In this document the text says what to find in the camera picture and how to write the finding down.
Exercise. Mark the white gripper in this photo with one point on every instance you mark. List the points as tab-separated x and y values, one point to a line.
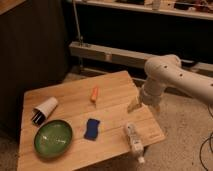
146	99

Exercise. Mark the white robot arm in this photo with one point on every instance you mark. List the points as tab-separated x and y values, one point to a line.
166	71

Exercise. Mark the green ceramic bowl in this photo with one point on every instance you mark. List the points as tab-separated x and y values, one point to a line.
53	139

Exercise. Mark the orange carrot toy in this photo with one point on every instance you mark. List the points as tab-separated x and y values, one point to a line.
94	94

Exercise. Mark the blue sponge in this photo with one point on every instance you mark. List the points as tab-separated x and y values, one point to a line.
92	129

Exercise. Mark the white paper cup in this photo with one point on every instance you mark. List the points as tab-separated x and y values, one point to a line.
46	107

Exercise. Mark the upper shelf with clutter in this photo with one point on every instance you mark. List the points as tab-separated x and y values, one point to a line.
154	6

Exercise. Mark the metal shelf rail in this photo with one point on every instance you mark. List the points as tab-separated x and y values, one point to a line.
137	60

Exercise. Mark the black handle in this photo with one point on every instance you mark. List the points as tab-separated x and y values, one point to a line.
189	64

